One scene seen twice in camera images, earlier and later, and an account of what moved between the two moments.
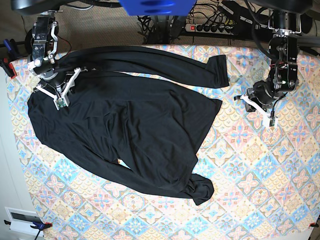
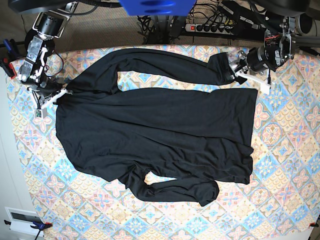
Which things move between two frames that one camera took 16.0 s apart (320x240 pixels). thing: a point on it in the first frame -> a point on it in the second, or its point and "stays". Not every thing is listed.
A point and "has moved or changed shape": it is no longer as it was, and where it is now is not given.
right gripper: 265,92 -> 268,56
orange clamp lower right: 314,224 stays
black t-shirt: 128,111 has moved or changed shape
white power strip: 219,29 stays
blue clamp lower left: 39,227 stays
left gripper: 48,70 -> 46,86
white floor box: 21,220 stays
